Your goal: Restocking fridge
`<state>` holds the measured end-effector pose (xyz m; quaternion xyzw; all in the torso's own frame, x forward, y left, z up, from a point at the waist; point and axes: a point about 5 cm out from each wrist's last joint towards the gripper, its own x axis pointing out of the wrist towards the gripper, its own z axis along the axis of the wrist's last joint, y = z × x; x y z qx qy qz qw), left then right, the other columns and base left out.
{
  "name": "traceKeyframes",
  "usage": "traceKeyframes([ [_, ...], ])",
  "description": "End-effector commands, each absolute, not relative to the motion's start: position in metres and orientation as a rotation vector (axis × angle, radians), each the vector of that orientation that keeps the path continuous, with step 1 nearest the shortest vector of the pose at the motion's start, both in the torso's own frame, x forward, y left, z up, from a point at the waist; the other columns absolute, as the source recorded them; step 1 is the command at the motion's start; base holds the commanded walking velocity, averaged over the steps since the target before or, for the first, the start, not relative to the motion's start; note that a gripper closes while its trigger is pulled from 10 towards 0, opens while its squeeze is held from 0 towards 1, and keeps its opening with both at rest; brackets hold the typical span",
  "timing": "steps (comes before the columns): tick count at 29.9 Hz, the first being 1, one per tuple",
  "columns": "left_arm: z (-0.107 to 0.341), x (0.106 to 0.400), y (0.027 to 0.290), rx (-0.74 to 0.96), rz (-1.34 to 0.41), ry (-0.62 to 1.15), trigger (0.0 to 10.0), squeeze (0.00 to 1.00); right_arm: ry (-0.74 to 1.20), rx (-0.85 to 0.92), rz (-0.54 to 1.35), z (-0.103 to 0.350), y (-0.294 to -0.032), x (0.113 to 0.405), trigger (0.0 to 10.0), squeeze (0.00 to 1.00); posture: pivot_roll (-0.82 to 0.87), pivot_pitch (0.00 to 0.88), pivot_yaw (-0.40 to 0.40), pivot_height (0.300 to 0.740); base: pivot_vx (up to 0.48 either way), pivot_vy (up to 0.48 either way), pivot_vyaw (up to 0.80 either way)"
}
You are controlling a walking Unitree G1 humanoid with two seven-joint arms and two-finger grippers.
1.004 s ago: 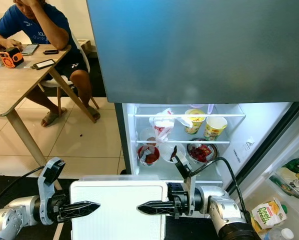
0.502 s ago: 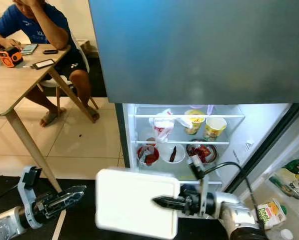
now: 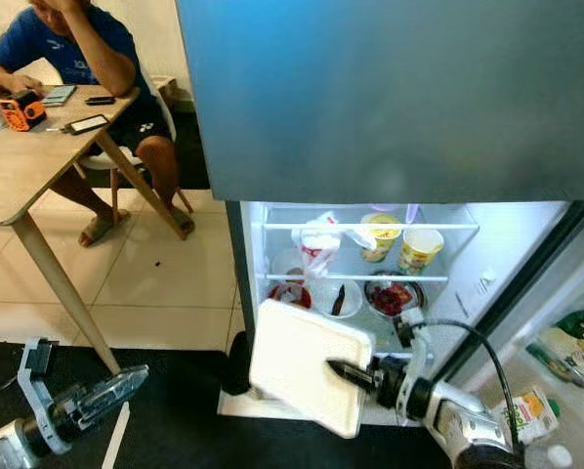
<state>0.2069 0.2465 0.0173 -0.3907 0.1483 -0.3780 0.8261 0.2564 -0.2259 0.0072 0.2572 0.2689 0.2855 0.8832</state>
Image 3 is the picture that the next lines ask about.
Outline light wooden table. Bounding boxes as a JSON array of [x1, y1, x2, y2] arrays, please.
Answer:
[[0, 83, 195, 374]]

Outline green yellow packet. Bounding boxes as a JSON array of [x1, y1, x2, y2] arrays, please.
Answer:
[[539, 306, 584, 380]]

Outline clear bowl with dark utensil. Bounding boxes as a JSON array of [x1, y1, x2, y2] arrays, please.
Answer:
[[312, 280, 364, 319]]

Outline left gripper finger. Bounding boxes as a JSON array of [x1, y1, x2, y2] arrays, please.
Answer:
[[86, 376, 150, 425], [92, 364, 150, 405]]

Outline white red paper bag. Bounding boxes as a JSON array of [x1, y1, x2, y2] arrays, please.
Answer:
[[290, 211, 347, 279]]

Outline yellow noodle cup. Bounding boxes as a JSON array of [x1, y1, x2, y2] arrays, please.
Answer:
[[396, 227, 446, 277], [358, 212, 402, 265]]

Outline black foam tile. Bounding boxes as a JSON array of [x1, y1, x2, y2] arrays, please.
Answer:
[[160, 98, 210, 192]]

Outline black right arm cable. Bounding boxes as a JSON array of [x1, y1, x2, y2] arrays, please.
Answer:
[[409, 318, 520, 452]]

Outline bottle with white cap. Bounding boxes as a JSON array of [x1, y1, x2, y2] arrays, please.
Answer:
[[521, 443, 576, 469]]

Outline teal cased smartphone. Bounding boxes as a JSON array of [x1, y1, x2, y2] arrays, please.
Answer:
[[41, 84, 78, 107]]

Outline orange black radio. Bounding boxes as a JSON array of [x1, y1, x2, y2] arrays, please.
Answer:
[[0, 89, 49, 133]]

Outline white fridge base plate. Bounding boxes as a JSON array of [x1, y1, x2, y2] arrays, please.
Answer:
[[218, 389, 393, 428]]

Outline white pipe rail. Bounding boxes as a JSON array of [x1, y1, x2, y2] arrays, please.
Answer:
[[100, 401, 134, 469]]

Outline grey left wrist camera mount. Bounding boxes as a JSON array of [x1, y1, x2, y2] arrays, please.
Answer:
[[17, 337, 66, 446]]

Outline white orange carton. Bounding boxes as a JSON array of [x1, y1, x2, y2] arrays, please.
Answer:
[[490, 384, 563, 448]]

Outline white ribbed plastic tray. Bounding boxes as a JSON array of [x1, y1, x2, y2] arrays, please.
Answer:
[[247, 297, 375, 440]]

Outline blue grey fridge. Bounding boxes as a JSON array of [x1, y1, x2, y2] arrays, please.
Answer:
[[175, 0, 584, 411]]

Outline glass fridge shelf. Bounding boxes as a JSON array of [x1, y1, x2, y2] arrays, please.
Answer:
[[265, 274, 449, 284], [263, 223, 480, 234]]

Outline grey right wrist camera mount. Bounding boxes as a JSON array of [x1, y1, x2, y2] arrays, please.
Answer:
[[392, 318, 438, 423]]

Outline seated man in blue shirt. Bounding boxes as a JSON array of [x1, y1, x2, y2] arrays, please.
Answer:
[[0, 0, 195, 248]]

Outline black oval object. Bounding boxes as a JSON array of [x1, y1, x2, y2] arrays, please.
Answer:
[[223, 329, 255, 398]]

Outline fridge door with shelves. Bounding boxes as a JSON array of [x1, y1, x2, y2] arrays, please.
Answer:
[[434, 200, 584, 469]]

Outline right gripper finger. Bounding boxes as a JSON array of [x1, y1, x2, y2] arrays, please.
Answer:
[[327, 358, 384, 392]]

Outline white chair wooden legs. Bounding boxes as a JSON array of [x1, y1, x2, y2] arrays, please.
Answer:
[[82, 73, 195, 221]]

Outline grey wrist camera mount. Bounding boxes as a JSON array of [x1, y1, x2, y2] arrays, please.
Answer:
[[392, 318, 438, 423], [17, 337, 66, 446]]

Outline bowl of red food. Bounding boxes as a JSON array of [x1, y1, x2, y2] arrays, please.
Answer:
[[363, 274, 427, 321]]

